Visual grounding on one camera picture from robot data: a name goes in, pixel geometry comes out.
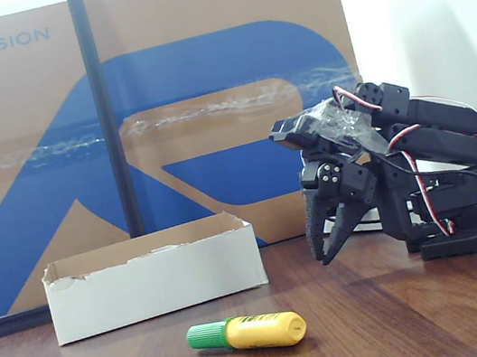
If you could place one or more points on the white power strip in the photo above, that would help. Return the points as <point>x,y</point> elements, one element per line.
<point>366,216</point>

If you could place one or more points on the white cardboard box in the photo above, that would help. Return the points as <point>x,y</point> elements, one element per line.
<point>147,290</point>

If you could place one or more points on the yellow plastic cylinder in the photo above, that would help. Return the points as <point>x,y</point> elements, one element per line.
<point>264,332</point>

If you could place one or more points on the black stand pole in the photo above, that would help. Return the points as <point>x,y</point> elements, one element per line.
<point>99,96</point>

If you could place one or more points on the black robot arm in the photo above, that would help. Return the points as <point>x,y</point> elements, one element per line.
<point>443,144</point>

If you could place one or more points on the black stand base bar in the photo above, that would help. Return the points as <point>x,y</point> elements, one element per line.
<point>6,325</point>

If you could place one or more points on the large brown blue-printed carton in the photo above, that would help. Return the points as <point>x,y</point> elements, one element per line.
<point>196,34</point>

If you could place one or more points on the plastic-wrapped black wrist camera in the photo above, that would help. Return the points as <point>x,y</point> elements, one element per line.
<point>299,129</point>

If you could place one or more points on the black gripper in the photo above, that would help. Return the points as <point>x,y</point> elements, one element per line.
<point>344,184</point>

